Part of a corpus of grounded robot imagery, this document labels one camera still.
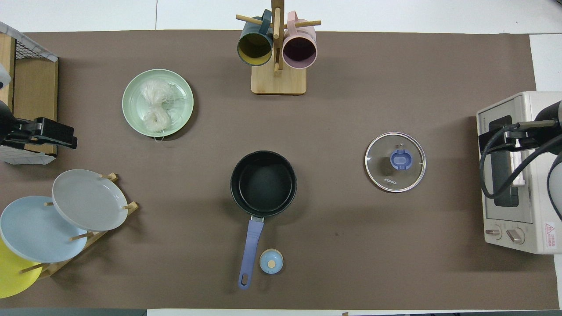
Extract dark teal mug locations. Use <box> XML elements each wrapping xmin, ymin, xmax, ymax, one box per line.
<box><xmin>237</xmin><ymin>10</ymin><xmax>274</xmax><ymax>67</ymax></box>

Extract light wooden cutting board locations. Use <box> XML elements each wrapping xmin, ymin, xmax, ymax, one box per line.
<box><xmin>0</xmin><ymin>34</ymin><xmax>16</xmax><ymax>110</ymax></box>

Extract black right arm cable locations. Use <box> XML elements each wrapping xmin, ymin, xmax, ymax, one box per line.
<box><xmin>479</xmin><ymin>119</ymin><xmax>562</xmax><ymax>200</ymax></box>

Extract glass lid blue knob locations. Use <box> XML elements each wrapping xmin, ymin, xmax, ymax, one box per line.
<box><xmin>364</xmin><ymin>132</ymin><xmax>427</xmax><ymax>193</ymax></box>

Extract pink mug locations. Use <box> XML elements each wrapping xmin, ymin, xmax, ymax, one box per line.
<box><xmin>282</xmin><ymin>11</ymin><xmax>317</xmax><ymax>69</ymax></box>

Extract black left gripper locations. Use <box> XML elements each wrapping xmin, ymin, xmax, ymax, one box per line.
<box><xmin>0</xmin><ymin>101</ymin><xmax>78</xmax><ymax>150</ymax></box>

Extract yellow plate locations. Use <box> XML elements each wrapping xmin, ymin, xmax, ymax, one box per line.
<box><xmin>0</xmin><ymin>237</ymin><xmax>43</xmax><ymax>299</ymax></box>

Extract green plate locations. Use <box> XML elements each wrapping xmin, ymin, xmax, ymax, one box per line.
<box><xmin>122</xmin><ymin>69</ymin><xmax>194</xmax><ymax>138</ymax></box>

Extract small blue jar wooden knob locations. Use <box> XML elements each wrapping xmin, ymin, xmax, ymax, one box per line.
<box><xmin>259</xmin><ymin>248</ymin><xmax>284</xmax><ymax>275</ymax></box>

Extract brown table mat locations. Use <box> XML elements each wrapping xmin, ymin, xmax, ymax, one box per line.
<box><xmin>0</xmin><ymin>30</ymin><xmax>559</xmax><ymax>310</ymax></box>

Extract beige toaster oven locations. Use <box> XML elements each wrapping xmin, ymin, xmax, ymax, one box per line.
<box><xmin>476</xmin><ymin>91</ymin><xmax>562</xmax><ymax>255</ymax></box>

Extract wooden plate rack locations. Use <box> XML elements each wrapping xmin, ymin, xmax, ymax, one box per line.
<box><xmin>18</xmin><ymin>172</ymin><xmax>140</xmax><ymax>280</ymax></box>

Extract light blue plate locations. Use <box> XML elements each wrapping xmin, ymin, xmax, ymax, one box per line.
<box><xmin>0</xmin><ymin>196</ymin><xmax>88</xmax><ymax>263</ymax></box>

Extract white vermicelli bundle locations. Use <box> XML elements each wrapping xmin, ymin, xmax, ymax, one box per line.
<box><xmin>140</xmin><ymin>79</ymin><xmax>187</xmax><ymax>142</ymax></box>

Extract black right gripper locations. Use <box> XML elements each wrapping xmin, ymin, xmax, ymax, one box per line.
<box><xmin>479</xmin><ymin>101</ymin><xmax>562</xmax><ymax>153</ymax></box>

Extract black pot purple handle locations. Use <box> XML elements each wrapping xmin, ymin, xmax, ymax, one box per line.
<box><xmin>230</xmin><ymin>151</ymin><xmax>298</xmax><ymax>290</ymax></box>

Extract grey plate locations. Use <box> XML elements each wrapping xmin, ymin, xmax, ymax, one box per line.
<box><xmin>52</xmin><ymin>169</ymin><xmax>129</xmax><ymax>232</ymax></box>

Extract wooden mug tree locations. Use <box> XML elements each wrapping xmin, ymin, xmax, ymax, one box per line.
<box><xmin>235</xmin><ymin>0</ymin><xmax>322</xmax><ymax>95</ymax></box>

